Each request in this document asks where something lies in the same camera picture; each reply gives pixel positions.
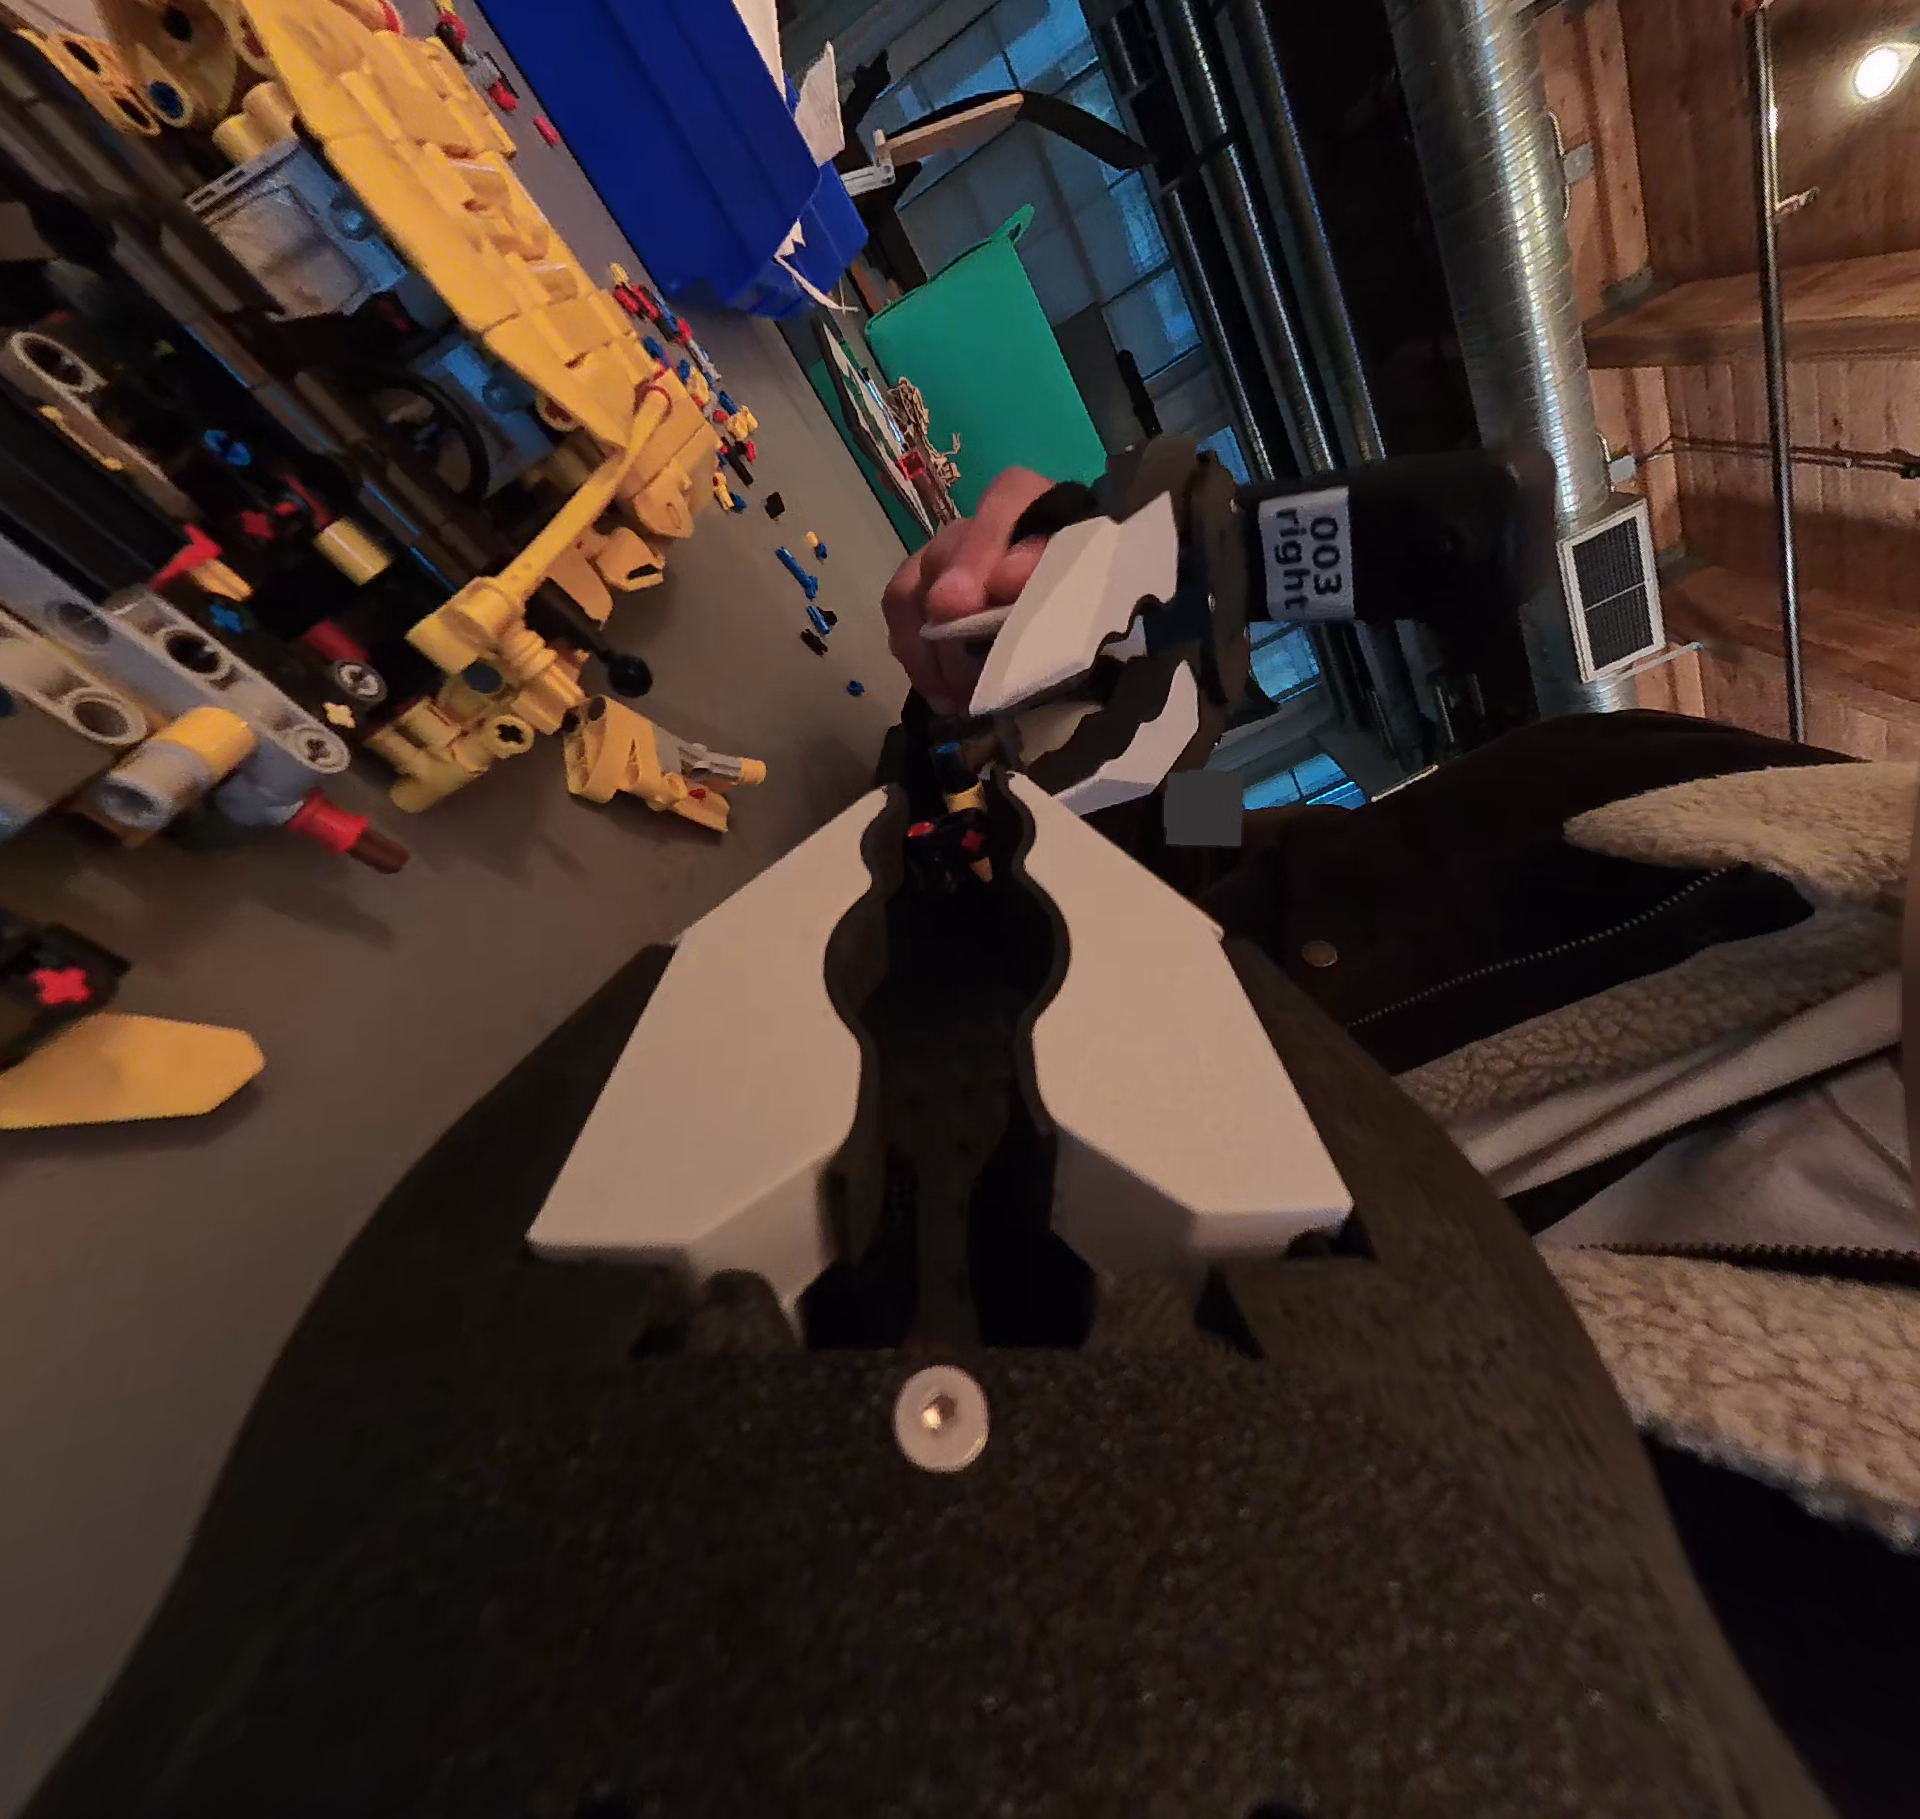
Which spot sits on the green plastic carry case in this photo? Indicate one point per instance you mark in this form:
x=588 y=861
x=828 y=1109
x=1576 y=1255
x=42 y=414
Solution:
x=985 y=365

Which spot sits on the blue plastic bin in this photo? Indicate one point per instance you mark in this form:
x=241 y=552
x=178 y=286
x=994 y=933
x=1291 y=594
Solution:
x=647 y=81

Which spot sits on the grey desk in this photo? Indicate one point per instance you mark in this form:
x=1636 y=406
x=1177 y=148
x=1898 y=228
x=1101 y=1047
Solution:
x=241 y=1311

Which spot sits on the small tan brick model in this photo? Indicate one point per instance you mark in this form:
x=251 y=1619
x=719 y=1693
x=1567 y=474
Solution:
x=907 y=456

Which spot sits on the person's right hand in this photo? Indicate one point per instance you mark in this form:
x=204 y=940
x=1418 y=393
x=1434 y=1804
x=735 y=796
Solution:
x=955 y=574

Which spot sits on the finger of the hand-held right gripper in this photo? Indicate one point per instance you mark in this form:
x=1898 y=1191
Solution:
x=1065 y=604
x=1135 y=746

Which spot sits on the dark sherpa-lined jacket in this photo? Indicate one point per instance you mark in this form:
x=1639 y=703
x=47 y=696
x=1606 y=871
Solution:
x=1682 y=1100

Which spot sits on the yellow black brick panel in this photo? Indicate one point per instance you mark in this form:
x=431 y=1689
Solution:
x=121 y=1075

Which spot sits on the white crumpled papers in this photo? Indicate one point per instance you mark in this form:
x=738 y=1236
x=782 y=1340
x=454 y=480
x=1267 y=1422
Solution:
x=765 y=20

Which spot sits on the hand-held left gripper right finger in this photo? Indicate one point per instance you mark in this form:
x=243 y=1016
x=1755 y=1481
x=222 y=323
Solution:
x=1187 y=1100

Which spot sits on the small black-yellow Lego subassembly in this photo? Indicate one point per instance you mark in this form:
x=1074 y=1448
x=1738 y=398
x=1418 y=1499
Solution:
x=961 y=836

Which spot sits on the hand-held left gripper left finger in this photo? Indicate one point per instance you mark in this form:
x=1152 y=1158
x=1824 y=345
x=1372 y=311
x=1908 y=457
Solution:
x=722 y=1100

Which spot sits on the yellow brick wing piece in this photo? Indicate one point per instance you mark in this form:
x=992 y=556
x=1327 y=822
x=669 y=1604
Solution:
x=654 y=764

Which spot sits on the curved black desk lamp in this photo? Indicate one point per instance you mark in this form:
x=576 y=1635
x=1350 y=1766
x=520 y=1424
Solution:
x=992 y=124

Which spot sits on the scattered small brick pieces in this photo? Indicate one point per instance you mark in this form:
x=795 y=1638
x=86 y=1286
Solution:
x=752 y=470

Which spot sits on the yellow toy brick car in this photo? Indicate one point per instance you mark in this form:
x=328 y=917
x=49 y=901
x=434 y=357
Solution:
x=271 y=351

